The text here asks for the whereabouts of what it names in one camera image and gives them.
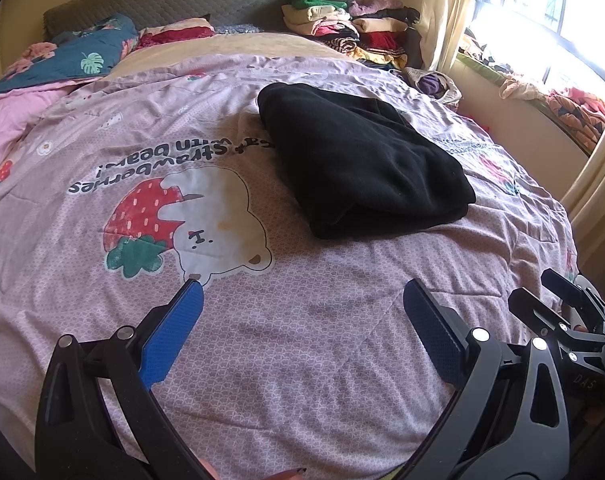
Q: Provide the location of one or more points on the pile of folded clothes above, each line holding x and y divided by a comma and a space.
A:
362, 30

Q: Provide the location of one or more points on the black sweater with orange cuffs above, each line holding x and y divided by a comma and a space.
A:
362, 160

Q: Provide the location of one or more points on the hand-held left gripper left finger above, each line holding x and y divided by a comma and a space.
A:
175, 330

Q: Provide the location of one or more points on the lilac strawberry print quilt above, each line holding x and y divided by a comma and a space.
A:
307, 335

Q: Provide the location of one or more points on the cream curtain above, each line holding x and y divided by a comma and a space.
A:
597, 170
447, 15

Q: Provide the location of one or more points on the maroon pillow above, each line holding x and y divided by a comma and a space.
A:
177, 32

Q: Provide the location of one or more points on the bundle with purple cloth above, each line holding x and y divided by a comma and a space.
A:
432, 85

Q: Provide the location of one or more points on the pink quilt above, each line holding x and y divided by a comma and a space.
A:
7, 125

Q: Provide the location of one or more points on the blue-grey patterned pillow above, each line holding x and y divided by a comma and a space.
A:
235, 28

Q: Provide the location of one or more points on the window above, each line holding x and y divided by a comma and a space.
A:
557, 10

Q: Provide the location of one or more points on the person's left hand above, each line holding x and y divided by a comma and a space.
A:
252, 474

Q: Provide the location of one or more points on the clothes on windowsill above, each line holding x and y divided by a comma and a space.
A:
577, 110

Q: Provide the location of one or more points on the blue floral leaf pillow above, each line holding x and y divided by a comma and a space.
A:
82, 50

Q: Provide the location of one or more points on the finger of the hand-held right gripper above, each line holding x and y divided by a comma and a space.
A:
564, 292
537, 315

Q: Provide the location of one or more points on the beige bed sheet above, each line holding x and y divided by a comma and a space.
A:
232, 47

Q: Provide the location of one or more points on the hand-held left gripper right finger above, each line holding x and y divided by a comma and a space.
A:
432, 330

